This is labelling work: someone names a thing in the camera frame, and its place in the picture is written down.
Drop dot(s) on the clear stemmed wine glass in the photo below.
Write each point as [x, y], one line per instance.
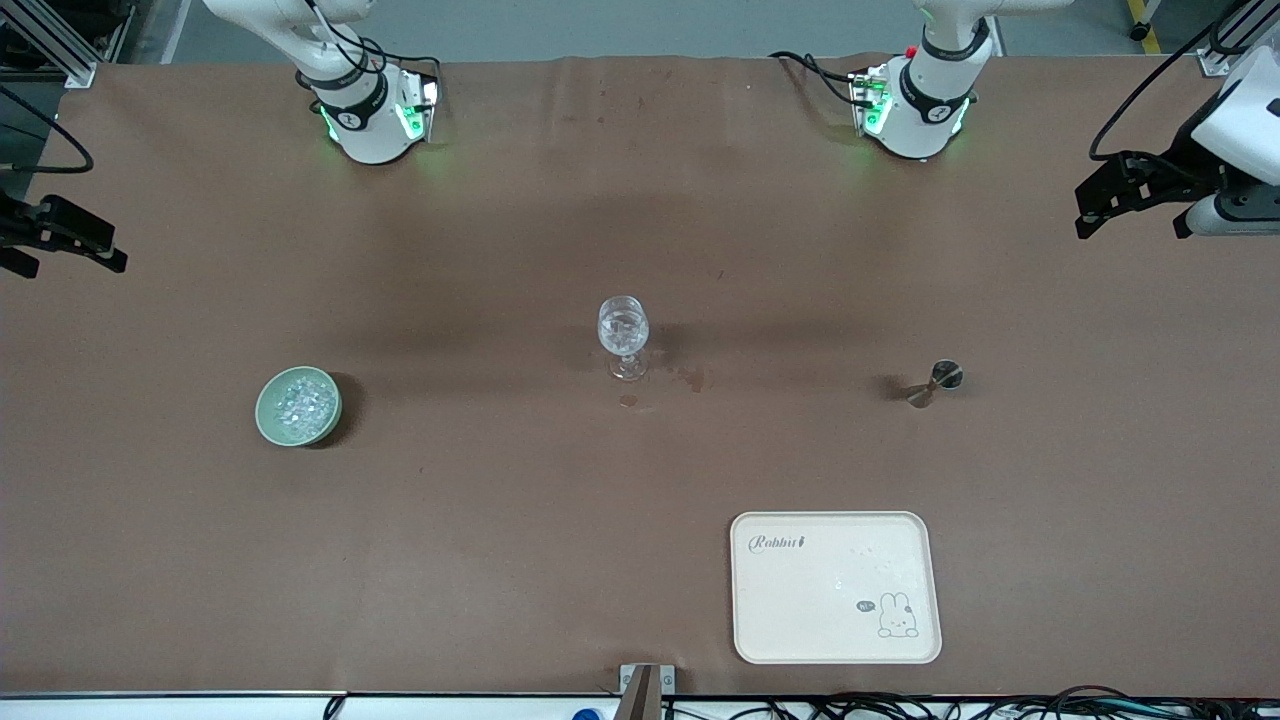
[623, 325]

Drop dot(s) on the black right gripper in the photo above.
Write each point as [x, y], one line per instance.
[14, 226]

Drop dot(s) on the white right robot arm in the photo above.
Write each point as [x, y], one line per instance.
[365, 130]

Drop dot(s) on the white table edge rail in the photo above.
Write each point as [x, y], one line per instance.
[150, 708]

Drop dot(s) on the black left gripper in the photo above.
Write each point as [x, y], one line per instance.
[1190, 151]

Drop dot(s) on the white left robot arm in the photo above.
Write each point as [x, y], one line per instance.
[925, 110]

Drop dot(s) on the aluminium frame corner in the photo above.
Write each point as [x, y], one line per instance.
[1215, 55]
[60, 50]

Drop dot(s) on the green ceramic bowl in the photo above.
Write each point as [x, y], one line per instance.
[268, 425]

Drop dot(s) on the steel double jigger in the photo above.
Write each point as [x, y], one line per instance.
[945, 375]

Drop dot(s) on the brown table cover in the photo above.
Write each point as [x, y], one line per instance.
[500, 250]

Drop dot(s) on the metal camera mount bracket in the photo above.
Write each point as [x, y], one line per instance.
[640, 695]

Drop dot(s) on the clear ice cubes pile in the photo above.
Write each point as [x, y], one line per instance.
[300, 402]

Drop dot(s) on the cream rabbit print tray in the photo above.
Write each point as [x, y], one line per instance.
[800, 610]

